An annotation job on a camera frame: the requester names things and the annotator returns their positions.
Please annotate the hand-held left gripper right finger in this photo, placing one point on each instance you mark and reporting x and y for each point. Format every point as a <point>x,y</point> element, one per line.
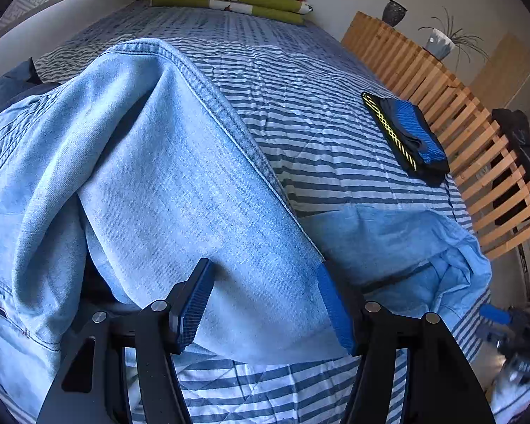
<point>335,313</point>

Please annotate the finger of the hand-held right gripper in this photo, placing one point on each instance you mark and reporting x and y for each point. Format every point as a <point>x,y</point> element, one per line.
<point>494,313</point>

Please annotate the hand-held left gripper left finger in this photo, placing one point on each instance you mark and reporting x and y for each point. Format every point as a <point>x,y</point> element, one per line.
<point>194,304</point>

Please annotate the light blue denim jeans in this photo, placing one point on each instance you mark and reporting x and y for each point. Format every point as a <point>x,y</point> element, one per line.
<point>159,163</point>

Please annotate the blue black pants yellow print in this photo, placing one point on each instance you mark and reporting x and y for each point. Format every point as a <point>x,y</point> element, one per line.
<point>413,128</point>

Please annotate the blue white striped bedspread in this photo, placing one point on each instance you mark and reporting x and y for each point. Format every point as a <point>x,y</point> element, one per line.
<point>313,110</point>

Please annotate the light wooden cabinet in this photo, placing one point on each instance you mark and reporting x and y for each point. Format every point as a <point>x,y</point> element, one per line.
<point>503,70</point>

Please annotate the wooden slatted divider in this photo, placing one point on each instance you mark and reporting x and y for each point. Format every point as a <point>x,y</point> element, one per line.
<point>424,75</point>

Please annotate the potted plant grey white pot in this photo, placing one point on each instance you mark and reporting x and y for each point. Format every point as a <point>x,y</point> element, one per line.
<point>439,44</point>

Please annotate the dark cloth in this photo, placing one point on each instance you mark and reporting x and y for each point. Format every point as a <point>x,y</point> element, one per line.
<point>9,86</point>

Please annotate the dark grey vase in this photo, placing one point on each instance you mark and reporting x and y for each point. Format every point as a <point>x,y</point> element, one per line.
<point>394,13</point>

